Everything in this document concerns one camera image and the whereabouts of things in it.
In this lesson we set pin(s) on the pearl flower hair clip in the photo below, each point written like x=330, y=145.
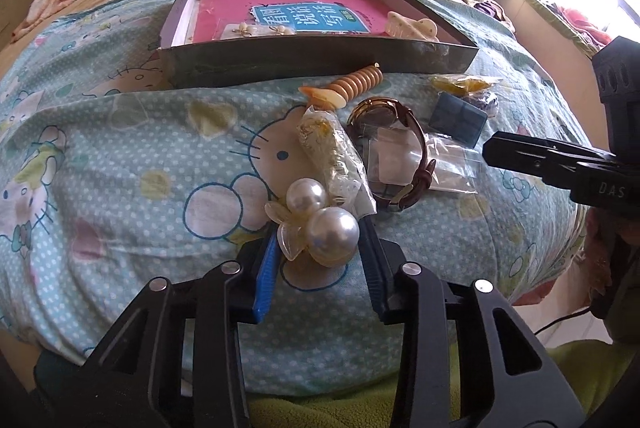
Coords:
x=332, y=233

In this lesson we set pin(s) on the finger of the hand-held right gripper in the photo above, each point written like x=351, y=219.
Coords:
x=540, y=147
x=530, y=167

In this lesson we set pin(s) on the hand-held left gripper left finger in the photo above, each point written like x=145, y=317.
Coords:
x=265, y=278

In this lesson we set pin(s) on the person's green clothing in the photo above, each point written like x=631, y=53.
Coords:
x=575, y=368

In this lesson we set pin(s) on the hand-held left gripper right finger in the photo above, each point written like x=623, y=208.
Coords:
x=372, y=268

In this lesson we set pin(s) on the small dark blue box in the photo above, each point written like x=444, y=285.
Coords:
x=457, y=118

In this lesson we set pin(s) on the bagged gold jewelry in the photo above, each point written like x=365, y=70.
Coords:
x=325, y=143

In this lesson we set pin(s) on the cream hair claw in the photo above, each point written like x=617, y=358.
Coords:
x=420, y=28

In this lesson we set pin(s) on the clear plastic bag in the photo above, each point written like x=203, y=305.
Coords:
x=395, y=153
x=450, y=168

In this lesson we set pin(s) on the colourful clothes heap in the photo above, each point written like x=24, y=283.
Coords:
x=565, y=18

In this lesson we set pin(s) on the grey cardboard box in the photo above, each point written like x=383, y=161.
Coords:
x=300, y=63

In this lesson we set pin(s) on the pearl earrings on card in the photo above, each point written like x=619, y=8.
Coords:
x=240, y=30

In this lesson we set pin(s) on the bagged yellow hair clip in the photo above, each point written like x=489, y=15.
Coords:
x=465, y=84

